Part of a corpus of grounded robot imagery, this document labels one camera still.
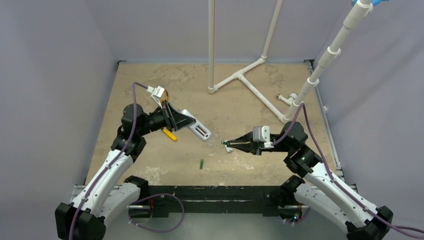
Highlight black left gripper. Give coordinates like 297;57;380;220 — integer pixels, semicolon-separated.
137;102;195;137

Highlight white remote control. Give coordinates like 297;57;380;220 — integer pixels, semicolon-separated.
181;109;212;142

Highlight white battery cover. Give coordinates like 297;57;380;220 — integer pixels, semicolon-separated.
224;145;233;153

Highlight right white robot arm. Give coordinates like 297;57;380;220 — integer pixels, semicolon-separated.
221;121;394;240

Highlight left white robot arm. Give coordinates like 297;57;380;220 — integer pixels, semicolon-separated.
54;101;200;240

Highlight white pipe fitting brass end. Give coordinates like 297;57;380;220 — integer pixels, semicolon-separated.
276;92;298;105

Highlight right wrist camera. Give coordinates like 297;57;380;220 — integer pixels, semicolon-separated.
252;125;274;149

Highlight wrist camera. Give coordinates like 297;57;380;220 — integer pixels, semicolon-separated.
252;125;274;149
147;85;165;109

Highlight yellow handled pliers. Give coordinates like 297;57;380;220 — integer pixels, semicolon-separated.
160;89;169;103

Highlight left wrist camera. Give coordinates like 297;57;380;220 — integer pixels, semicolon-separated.
147;85;165;109

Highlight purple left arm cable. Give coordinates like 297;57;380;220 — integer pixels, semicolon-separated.
67;82;150;240

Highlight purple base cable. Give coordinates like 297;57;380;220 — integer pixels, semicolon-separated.
127;193;185;234

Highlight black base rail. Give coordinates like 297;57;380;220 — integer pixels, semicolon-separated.
125;185;314;220

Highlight aluminium frame rail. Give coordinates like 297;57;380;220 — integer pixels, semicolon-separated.
304;60;359;195

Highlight white PVC pipe frame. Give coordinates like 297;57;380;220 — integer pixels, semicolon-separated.
207;0;375;125

